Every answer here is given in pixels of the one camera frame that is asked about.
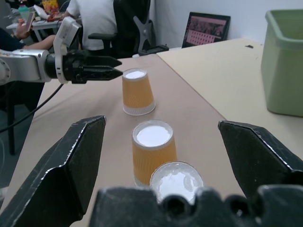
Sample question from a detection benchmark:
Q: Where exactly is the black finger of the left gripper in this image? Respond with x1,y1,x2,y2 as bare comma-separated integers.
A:
81,53,123,69
82,66,124,82

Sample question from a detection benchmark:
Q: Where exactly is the black office chair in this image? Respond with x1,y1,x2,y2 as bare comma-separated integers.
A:
88,0,157,59

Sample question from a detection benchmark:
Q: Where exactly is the green plastic bin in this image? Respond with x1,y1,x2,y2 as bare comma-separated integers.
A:
260,9,303,117

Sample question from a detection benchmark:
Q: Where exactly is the person's hand holding phone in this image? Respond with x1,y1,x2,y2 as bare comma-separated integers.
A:
16,14,36,40

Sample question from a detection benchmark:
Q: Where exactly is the black flat device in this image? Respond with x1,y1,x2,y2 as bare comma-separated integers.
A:
138,44,170,56

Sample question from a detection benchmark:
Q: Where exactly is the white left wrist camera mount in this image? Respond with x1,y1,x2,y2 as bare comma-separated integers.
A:
53,17,82,85

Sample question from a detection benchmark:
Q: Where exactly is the black table leg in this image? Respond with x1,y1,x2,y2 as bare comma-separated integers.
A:
7,103,16,156

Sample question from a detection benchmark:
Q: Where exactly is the person in white shirt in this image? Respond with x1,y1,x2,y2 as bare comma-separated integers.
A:
64,0,118,52

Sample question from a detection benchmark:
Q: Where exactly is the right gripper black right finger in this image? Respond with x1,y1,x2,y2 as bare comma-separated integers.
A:
217,120,303,197

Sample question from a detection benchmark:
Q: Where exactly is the white cluttered desk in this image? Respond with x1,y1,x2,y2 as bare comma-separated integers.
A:
6,0,71,43

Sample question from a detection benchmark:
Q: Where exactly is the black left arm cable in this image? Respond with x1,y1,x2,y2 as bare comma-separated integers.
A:
0,83,64,133

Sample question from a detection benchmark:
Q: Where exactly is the teal drink bottle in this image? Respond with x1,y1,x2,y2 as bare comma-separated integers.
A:
18,4,31,21

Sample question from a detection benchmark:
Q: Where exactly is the orange paper cup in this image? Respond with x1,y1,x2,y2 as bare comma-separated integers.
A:
151,161,205,204
121,68,156,116
131,119,178,187

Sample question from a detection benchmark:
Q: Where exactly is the pink smartphone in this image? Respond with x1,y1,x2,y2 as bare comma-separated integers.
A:
24,12,36,33

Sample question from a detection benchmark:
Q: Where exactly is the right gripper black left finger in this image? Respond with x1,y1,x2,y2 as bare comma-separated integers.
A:
0,115,107,227

